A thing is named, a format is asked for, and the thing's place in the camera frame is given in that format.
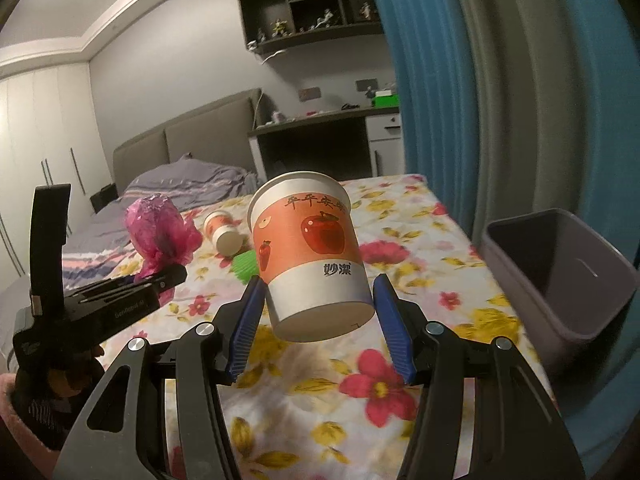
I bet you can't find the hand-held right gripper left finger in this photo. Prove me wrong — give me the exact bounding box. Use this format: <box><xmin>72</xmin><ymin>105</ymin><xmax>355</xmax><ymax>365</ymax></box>
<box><xmin>52</xmin><ymin>275</ymin><xmax>268</xmax><ymax>480</ymax></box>

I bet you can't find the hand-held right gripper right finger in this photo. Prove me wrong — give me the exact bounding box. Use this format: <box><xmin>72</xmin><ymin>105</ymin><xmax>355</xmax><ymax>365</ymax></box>
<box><xmin>372</xmin><ymin>274</ymin><xmax>586</xmax><ymax>480</ymax></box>

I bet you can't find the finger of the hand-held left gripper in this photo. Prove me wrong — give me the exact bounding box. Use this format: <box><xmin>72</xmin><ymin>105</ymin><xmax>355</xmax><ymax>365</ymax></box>
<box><xmin>75</xmin><ymin>264</ymin><xmax>189</xmax><ymax>306</ymax></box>

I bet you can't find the pink plastic bag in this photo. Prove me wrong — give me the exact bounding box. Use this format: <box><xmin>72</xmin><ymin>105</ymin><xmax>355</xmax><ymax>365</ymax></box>
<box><xmin>125</xmin><ymin>194</ymin><xmax>202</xmax><ymax>281</ymax></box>

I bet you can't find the orange apple print paper cup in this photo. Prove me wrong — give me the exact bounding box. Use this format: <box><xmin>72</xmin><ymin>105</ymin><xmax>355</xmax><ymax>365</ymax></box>
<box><xmin>246</xmin><ymin>171</ymin><xmax>377</xmax><ymax>344</ymax></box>
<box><xmin>202</xmin><ymin>211</ymin><xmax>247</xmax><ymax>256</ymax></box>

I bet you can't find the grey plastic bin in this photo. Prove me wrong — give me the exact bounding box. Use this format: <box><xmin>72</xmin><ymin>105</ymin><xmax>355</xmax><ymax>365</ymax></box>
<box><xmin>481</xmin><ymin>208</ymin><xmax>638</xmax><ymax>376</ymax></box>

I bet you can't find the person's left forearm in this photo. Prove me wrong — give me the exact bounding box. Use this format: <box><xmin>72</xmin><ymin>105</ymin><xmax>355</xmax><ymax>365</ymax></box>
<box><xmin>0</xmin><ymin>372</ymin><xmax>66</xmax><ymax>480</ymax></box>

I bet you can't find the person's left hand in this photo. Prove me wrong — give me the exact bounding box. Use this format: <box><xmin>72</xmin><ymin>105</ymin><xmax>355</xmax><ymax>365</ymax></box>
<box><xmin>47</xmin><ymin>342</ymin><xmax>106</xmax><ymax>397</ymax></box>

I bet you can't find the green ridged plastic piece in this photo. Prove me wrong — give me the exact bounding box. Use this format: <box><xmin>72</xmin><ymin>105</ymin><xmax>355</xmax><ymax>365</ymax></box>
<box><xmin>231</xmin><ymin>251</ymin><xmax>262</xmax><ymax>285</ymax></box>

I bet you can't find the black nightstand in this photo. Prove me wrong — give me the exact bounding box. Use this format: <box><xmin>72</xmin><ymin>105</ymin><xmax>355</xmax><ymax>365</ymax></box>
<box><xmin>90</xmin><ymin>182</ymin><xmax>120</xmax><ymax>213</ymax></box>

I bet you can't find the floral tablecloth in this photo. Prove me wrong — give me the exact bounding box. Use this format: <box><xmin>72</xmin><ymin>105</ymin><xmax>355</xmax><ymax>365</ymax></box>
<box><xmin>60</xmin><ymin>174</ymin><xmax>558</xmax><ymax>480</ymax></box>

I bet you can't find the grey bed with striped duvet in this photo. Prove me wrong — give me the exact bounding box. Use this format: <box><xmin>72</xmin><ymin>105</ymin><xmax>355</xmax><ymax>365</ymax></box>
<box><xmin>0</xmin><ymin>155</ymin><xmax>266</xmax><ymax>311</ymax></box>

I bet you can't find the white wardrobe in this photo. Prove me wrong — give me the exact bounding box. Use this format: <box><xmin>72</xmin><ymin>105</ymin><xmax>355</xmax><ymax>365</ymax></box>
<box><xmin>0</xmin><ymin>62</ymin><xmax>118</xmax><ymax>286</ymax></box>

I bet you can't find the grey upholstered bed headboard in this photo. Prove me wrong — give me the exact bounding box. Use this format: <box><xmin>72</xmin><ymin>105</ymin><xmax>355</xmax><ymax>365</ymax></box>
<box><xmin>112</xmin><ymin>88</ymin><xmax>263</xmax><ymax>196</ymax></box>

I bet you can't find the white drawer unit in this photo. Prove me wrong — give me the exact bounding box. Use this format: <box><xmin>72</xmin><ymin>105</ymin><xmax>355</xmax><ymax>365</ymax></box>
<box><xmin>365</xmin><ymin>112</ymin><xmax>406</xmax><ymax>178</ymax></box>

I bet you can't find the dark top desk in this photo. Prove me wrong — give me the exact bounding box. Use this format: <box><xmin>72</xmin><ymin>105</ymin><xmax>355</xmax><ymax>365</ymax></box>
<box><xmin>248</xmin><ymin>105</ymin><xmax>401</xmax><ymax>186</ymax></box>

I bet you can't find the white curved lamp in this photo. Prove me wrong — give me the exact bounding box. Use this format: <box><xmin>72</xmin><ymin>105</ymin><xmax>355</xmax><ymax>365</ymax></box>
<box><xmin>246</xmin><ymin>40</ymin><xmax>288</xmax><ymax>65</ymax></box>

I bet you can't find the row of small figurines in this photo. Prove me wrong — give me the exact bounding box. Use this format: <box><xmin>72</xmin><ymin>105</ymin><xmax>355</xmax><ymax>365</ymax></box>
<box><xmin>255</xmin><ymin>0</ymin><xmax>378</xmax><ymax>43</ymax></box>

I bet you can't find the blue and grey curtain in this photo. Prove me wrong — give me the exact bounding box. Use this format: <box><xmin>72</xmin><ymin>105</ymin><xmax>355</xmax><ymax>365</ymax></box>
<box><xmin>361</xmin><ymin>0</ymin><xmax>640</xmax><ymax>480</ymax></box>

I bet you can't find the dark wall shelf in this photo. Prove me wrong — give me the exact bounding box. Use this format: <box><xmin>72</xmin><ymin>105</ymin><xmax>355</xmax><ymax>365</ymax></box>
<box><xmin>236</xmin><ymin>0</ymin><xmax>386</xmax><ymax>56</ymax></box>

